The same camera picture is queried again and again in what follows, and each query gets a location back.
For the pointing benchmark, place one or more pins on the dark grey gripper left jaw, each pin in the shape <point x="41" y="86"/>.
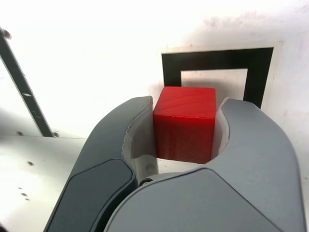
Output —
<point x="96" y="183"/>

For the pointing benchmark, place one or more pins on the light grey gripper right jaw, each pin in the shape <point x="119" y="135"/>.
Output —
<point x="229" y="200"/>

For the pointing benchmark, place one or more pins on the red cube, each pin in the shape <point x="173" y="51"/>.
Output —
<point x="183" y="128"/>

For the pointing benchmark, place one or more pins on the black tape square outline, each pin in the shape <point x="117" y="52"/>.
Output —
<point x="171" y="67"/>

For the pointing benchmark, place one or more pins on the black tape strip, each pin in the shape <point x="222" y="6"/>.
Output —
<point x="24" y="90"/>

